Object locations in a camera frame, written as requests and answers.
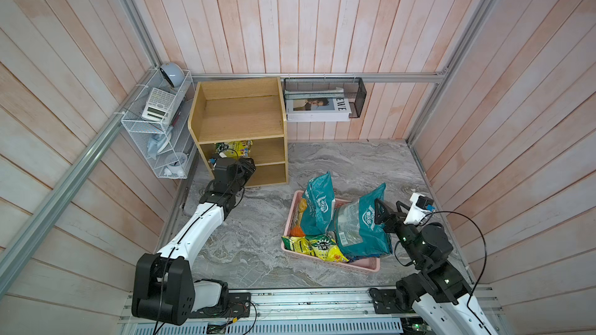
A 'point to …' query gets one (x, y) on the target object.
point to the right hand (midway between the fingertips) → (385, 199)
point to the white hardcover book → (317, 105)
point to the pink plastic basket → (369, 265)
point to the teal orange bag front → (358, 233)
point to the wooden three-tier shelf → (240, 110)
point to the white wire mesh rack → (176, 151)
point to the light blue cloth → (155, 140)
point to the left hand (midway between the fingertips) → (252, 164)
